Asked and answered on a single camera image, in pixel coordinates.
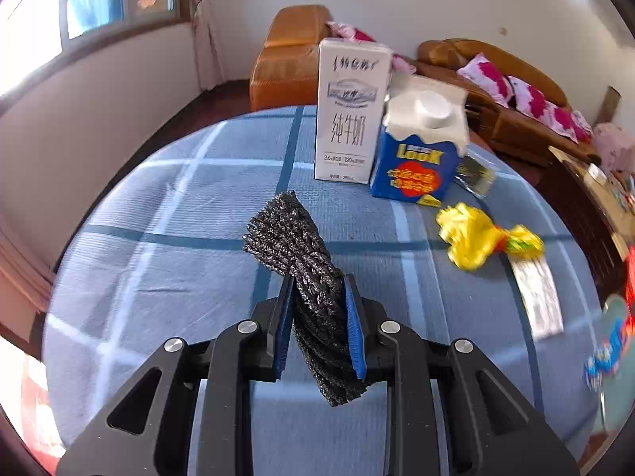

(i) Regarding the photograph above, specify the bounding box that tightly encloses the wooden board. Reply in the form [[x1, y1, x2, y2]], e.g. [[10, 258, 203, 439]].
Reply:
[[598, 86, 622, 125]]

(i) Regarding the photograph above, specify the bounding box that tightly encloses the pink flowered cloth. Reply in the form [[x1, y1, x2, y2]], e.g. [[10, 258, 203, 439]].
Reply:
[[325, 21, 418, 76]]

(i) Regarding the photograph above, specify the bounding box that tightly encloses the dark wooden coffee table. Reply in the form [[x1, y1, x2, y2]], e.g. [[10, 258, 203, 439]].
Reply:
[[536, 146, 635, 265]]

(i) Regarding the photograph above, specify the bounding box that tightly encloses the blue and white carton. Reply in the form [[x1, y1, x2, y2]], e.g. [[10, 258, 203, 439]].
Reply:
[[369, 75, 471, 205]]

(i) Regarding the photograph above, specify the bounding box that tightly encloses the curtain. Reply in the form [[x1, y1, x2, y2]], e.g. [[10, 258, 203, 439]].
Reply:
[[183, 0, 225, 93]]

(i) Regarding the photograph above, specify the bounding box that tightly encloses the brown leather sofa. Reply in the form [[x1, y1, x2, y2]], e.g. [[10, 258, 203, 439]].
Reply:
[[414, 37, 604, 169]]

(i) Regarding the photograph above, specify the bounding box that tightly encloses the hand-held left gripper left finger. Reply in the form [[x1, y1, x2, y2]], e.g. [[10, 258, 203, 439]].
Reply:
[[56, 274, 295, 476]]

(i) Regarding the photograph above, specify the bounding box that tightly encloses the pink flowered pillow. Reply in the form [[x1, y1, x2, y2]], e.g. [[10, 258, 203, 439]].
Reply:
[[506, 75, 552, 117], [456, 54, 512, 108], [538, 102, 594, 142]]

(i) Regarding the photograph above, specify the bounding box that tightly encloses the yellow plastic bag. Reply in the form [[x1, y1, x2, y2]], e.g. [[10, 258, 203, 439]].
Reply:
[[435, 202, 545, 271]]

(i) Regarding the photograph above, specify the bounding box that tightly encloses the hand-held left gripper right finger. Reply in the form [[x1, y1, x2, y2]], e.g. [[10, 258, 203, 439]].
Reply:
[[344, 273, 581, 476]]

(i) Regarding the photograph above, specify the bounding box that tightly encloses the blue checked tablecloth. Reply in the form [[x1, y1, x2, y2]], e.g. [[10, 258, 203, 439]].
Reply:
[[42, 105, 616, 476]]

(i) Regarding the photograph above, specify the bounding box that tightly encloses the clear plastic packet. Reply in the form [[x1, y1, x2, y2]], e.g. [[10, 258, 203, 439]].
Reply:
[[454, 151, 498, 200]]

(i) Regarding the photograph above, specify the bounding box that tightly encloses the pink bag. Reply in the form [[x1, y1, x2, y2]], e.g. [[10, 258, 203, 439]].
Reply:
[[590, 123, 635, 179]]

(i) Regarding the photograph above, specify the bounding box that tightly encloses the black foam net sleeve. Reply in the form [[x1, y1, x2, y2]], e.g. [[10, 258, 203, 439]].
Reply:
[[242, 190, 369, 407]]

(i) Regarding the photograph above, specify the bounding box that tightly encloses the window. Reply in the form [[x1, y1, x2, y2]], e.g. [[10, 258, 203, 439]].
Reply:
[[0, 0, 185, 101]]

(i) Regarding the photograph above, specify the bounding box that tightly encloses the brown leather armchair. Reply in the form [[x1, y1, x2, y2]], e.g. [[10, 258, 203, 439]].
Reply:
[[249, 4, 334, 113]]

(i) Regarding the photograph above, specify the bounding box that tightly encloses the blue candy wrapper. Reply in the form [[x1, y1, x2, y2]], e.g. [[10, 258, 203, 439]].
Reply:
[[584, 322, 627, 392]]

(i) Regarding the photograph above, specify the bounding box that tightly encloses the white milk carton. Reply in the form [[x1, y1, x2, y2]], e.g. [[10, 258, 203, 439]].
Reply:
[[314, 37, 394, 184]]

